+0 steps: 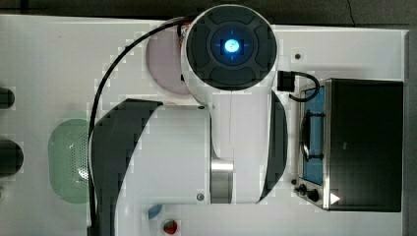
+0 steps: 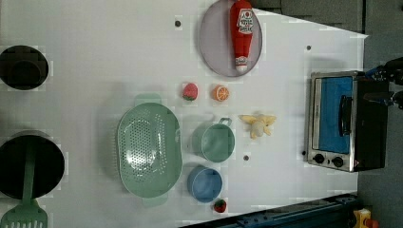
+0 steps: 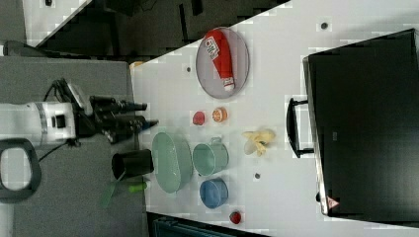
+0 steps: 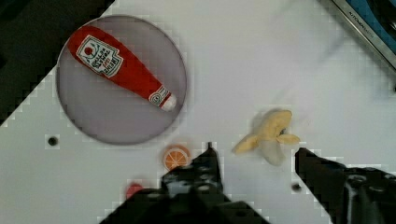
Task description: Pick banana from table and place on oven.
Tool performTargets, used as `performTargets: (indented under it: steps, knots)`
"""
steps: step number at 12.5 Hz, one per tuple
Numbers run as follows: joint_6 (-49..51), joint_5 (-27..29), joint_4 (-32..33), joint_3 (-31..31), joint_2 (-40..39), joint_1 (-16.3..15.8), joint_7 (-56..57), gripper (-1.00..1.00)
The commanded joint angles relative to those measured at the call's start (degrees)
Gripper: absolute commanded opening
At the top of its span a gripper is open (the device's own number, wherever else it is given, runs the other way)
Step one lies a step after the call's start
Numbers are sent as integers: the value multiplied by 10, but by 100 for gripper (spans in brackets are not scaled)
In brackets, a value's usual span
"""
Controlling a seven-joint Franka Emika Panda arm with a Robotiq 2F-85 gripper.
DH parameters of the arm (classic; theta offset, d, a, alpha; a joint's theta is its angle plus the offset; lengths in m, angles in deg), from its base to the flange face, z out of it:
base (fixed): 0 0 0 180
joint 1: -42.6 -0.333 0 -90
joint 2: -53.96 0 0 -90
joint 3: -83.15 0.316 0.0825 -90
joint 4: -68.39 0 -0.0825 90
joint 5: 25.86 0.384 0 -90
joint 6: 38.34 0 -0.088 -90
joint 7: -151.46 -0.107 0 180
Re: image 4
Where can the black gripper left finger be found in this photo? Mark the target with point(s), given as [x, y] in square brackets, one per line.
[191, 194]

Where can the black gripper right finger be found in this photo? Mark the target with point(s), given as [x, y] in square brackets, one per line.
[349, 195]

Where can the plush peeled banana toy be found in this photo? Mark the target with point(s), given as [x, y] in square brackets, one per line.
[269, 136]

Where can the silver black toaster oven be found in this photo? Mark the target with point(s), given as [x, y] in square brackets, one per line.
[375, 22]

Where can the orange slice toy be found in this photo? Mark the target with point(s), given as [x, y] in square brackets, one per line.
[175, 156]

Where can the red strawberry toy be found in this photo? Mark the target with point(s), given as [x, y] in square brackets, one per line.
[132, 189]

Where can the grey round plate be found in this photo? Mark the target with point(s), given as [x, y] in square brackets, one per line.
[109, 113]

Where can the red plush ketchup bottle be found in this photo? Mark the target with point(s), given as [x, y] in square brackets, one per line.
[109, 58]

